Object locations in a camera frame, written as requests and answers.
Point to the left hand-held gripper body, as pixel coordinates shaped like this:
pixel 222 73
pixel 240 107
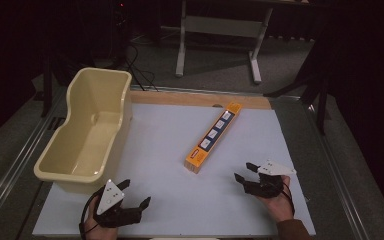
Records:
pixel 110 197

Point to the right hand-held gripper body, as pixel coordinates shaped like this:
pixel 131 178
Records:
pixel 270 181

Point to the long orange box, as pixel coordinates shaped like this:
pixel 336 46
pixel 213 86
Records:
pixel 213 136

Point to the cream plastic bin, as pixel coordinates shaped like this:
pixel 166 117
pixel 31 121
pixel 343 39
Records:
pixel 80 150

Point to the person's right hand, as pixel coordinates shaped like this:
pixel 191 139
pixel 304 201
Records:
pixel 278 208

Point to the person's left hand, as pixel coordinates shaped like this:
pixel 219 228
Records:
pixel 95 233

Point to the white sheet mat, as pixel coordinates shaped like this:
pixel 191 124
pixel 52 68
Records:
pixel 166 173

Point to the black stand legs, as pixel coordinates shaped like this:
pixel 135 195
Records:
pixel 321 100

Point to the metal rail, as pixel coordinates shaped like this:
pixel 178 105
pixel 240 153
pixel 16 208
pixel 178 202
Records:
pixel 336 173
pixel 13 166

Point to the white metal table frame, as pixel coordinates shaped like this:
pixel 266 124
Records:
pixel 223 26

